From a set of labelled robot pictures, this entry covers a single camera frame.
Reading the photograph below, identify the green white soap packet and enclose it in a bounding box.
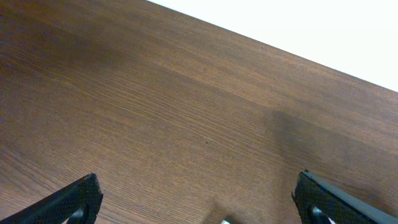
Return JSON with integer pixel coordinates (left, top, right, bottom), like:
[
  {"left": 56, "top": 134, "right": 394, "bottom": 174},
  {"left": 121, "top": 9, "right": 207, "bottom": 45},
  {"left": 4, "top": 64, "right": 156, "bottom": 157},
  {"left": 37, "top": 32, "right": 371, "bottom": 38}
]
[{"left": 220, "top": 219, "right": 232, "bottom": 224}]

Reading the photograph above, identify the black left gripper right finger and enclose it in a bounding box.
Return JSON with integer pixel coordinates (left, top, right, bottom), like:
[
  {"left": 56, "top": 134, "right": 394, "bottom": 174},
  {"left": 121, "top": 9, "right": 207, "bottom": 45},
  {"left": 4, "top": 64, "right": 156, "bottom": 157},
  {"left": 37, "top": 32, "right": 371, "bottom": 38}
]
[{"left": 292, "top": 170, "right": 397, "bottom": 224}]

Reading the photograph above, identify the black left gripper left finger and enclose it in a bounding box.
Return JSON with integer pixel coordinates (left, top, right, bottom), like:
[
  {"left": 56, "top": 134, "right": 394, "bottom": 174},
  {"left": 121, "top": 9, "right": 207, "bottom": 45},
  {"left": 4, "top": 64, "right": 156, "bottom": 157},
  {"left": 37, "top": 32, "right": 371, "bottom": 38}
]
[{"left": 1, "top": 173, "right": 103, "bottom": 224}]

